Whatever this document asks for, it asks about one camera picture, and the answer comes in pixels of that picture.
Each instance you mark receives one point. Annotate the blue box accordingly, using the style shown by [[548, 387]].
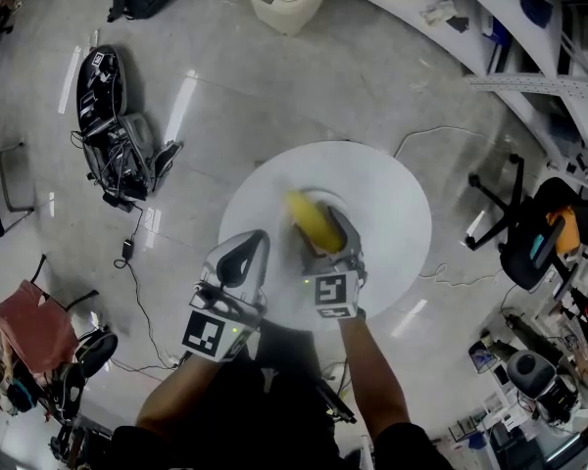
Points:
[[497, 34]]

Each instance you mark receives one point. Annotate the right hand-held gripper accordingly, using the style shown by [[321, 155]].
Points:
[[333, 292]]

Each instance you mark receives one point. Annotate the person's left forearm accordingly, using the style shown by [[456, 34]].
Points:
[[176, 394]]

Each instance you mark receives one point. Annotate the black power adapter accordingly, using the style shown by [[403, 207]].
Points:
[[127, 249]]

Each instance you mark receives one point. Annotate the narrow white metal shelving unit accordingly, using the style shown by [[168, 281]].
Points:
[[534, 83]]

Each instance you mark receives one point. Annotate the person's right forearm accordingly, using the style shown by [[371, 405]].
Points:
[[372, 375]]

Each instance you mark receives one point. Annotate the blue mesh bin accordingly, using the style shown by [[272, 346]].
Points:
[[482, 360]]

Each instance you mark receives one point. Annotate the cream lidded waste bin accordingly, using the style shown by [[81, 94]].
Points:
[[289, 3]]

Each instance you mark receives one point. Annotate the black folding chair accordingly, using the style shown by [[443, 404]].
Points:
[[83, 299]]

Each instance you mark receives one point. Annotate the gray round device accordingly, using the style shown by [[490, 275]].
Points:
[[531, 372]]

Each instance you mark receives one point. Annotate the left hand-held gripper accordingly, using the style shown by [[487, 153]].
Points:
[[210, 333]]

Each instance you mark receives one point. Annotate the black round stool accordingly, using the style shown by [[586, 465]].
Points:
[[98, 353]]

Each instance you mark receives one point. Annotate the teal item on chair seat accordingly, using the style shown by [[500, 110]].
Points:
[[536, 247]]

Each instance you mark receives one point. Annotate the black office chair with armrests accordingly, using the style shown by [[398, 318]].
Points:
[[519, 262]]

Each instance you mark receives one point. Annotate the person's body in dark clothes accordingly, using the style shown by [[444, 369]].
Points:
[[274, 409]]

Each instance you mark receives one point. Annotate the orange cushion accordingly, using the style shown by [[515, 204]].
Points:
[[566, 233]]

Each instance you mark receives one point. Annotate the black oval equipment case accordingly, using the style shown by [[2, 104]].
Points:
[[90, 81]]

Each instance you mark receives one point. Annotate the white plate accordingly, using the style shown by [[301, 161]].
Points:
[[323, 197]]

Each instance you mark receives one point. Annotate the dark blue cap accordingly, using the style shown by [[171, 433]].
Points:
[[536, 10]]

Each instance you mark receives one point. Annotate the yellow banana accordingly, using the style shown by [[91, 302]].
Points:
[[313, 220]]

